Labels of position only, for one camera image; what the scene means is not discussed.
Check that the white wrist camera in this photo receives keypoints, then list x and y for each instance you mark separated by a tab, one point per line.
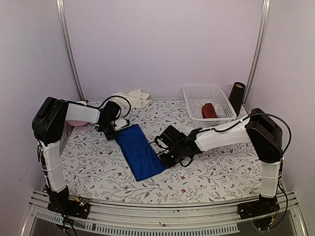
120	123
160	143

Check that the cream crumpled cloth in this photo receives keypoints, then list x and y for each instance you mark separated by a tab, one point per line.
137	98

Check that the red-brown rolled towel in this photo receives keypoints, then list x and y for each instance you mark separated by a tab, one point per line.
208	111

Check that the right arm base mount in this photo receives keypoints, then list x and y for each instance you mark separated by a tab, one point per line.
256	208

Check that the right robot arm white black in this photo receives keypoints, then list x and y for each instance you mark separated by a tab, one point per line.
257	129

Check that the blue microfibre towel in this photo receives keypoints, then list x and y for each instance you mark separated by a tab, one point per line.
141	158

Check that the left aluminium frame post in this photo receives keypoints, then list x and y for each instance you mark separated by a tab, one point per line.
68	48

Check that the dark brown cylinder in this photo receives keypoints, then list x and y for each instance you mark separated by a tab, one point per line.
236	96

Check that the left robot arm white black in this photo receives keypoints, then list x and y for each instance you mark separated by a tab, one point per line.
48	126

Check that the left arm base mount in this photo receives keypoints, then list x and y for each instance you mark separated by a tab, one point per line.
69	207

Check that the aluminium frame post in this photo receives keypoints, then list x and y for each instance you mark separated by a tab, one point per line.
68	48
258	47

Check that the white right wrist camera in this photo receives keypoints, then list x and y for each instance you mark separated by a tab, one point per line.
160	143

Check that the pink saucer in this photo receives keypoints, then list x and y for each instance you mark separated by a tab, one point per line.
77	123

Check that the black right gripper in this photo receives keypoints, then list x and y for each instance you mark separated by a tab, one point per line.
166	162

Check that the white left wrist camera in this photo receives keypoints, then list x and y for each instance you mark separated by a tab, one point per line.
120	123

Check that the white teacup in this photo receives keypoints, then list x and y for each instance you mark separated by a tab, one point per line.
84	103

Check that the clear plastic item in basket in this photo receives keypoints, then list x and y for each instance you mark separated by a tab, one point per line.
219	110

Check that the right aluminium frame post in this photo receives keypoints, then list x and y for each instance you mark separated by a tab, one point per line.
258	47

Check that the aluminium front rail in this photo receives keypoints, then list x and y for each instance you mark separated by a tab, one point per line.
108	218

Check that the white perforated plastic basket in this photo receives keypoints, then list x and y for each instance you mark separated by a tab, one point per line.
197	96

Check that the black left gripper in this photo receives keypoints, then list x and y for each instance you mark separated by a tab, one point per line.
110	137

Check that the floral patterned table mat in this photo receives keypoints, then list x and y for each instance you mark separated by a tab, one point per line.
95	168

